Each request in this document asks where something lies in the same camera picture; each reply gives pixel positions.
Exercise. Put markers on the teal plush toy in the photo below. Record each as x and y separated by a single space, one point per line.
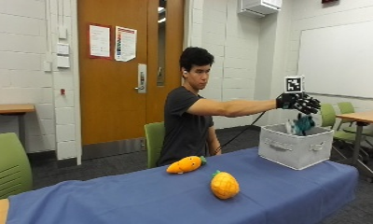
302 124

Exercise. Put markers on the white marker cube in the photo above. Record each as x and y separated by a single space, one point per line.
294 84

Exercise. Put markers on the green chair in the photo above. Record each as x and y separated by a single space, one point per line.
351 118
339 124
153 140
4 166

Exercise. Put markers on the wooden table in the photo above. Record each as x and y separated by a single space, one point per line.
9 112
362 124

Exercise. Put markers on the grey fabric storage box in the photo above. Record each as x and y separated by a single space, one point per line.
294 148

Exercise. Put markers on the whiteboard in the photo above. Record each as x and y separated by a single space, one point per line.
340 59

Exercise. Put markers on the the person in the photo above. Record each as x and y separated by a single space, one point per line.
186 121

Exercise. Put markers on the yellow pineapple plush toy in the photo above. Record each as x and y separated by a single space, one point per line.
223 185

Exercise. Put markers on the orange carrot plush toy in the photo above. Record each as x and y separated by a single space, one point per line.
185 165

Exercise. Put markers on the blue tablecloth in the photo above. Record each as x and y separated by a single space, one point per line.
186 196

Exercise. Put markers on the wooden door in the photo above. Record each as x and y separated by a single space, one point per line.
124 71

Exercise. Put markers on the colourful paper notice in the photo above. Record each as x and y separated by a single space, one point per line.
125 43

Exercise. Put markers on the white paper notice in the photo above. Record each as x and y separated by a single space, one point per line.
98 41

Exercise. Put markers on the white wall unit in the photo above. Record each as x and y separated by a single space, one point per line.
258 6

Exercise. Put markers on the white wall switch box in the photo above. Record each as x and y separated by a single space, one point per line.
62 55

